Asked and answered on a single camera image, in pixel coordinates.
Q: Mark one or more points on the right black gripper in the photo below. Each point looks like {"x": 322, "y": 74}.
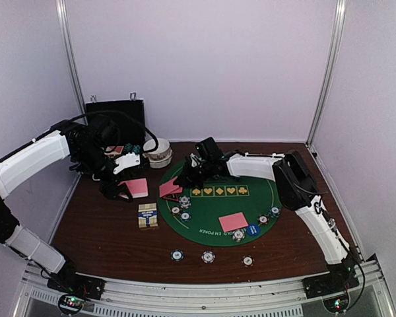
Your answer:
{"x": 187, "y": 177}

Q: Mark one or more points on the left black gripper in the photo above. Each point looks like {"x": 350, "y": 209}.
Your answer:
{"x": 105, "y": 187}

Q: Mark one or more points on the card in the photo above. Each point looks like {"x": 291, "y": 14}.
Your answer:
{"x": 166, "y": 189}
{"x": 169, "y": 182}
{"x": 233, "y": 222}

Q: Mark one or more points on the red triangular all-in button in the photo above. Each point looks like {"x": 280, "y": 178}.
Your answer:
{"x": 171, "y": 197}

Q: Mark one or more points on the red playing card deck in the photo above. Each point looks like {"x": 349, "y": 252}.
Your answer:
{"x": 137, "y": 187}

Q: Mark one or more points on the blue small blind button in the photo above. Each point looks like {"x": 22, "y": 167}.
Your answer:
{"x": 253, "y": 230}

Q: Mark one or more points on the blue white poker chip stack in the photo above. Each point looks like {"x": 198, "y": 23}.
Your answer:
{"x": 208, "y": 257}

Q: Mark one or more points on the teal poker chip stack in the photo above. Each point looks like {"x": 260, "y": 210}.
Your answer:
{"x": 177, "y": 255}

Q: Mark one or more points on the brown poker chip stack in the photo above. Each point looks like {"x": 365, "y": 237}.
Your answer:
{"x": 247, "y": 261}

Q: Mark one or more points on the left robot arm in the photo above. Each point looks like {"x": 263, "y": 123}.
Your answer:
{"x": 16, "y": 168}

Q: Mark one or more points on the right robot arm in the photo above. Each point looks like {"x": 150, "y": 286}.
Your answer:
{"x": 297, "y": 192}

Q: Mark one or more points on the card deck in case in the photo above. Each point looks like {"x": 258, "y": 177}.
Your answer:
{"x": 114, "y": 151}

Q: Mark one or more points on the teal chip row in case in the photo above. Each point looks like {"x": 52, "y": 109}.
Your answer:
{"x": 131, "y": 148}

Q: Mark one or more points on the green round poker mat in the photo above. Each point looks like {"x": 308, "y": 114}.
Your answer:
{"x": 251, "y": 196}

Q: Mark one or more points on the black poker chip case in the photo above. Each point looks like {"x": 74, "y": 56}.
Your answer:
{"x": 116, "y": 122}

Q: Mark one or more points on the white scalloped ceramic dish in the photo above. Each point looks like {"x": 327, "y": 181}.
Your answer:
{"x": 160, "y": 163}

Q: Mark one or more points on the white ceramic bowl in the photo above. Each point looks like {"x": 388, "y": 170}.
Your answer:
{"x": 154, "y": 152}

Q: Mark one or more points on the gold striped card box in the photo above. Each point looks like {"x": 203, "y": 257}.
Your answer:
{"x": 147, "y": 215}

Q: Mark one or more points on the left aluminium frame post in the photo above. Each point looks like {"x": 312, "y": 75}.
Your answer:
{"x": 67, "y": 42}

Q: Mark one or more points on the aluminium frame post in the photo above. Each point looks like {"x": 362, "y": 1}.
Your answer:
{"x": 334, "y": 47}
{"x": 67, "y": 42}

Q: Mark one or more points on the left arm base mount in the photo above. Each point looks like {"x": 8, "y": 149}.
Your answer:
{"x": 84, "y": 287}

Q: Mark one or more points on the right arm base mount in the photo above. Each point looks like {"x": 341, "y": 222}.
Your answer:
{"x": 327, "y": 284}

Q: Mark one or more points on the right aluminium frame post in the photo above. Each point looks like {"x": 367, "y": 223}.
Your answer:
{"x": 334, "y": 47}

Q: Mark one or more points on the front aluminium rail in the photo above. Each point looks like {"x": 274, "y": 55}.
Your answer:
{"x": 281, "y": 297}

